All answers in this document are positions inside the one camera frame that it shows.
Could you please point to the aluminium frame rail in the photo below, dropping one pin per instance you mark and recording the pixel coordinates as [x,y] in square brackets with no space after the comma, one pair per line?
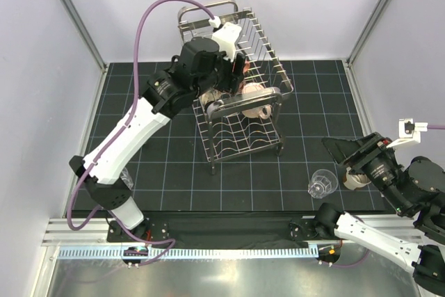
[180,227]

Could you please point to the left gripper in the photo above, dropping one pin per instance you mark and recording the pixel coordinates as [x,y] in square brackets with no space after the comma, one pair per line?
[231,82]

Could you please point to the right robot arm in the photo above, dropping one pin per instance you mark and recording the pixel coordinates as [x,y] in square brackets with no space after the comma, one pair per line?
[414,192]

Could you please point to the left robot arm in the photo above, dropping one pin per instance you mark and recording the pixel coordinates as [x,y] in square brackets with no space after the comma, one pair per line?
[202,65]

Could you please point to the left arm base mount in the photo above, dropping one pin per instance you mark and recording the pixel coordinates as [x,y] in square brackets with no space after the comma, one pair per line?
[148,231]

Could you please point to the cream floral painted mug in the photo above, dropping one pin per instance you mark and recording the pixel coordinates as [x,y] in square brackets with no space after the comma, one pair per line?
[210,96]

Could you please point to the steel wire dish rack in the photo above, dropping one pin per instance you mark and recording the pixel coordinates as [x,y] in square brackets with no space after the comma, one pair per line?
[243,109]

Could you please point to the brown metal-lined cup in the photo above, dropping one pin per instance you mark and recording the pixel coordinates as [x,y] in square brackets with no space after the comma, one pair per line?
[354,182]

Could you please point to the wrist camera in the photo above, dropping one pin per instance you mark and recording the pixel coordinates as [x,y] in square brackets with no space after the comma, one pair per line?
[226,35]
[409,133]

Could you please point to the black grid mat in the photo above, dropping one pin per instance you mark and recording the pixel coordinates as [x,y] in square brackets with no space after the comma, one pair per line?
[260,166]

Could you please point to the coral mug white interior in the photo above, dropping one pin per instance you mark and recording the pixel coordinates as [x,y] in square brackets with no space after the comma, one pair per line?
[245,67]

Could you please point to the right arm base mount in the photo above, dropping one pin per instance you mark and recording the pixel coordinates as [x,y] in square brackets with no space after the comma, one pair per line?
[303,229]

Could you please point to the pink mug with handle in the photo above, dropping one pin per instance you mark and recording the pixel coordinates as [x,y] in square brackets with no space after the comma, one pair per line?
[263,111]

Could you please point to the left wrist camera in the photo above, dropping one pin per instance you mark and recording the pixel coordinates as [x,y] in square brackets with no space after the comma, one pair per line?
[226,35]

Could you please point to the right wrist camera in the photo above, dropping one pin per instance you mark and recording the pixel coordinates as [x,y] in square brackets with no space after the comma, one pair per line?
[409,133]

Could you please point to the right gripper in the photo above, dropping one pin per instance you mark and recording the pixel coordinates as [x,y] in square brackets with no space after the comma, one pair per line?
[343,149]

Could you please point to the white slotted cable duct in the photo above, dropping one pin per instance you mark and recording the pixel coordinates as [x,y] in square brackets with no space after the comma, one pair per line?
[142,254]

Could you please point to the clear plastic cup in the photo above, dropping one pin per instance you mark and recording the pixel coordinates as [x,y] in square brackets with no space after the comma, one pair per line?
[322,183]
[126,178]

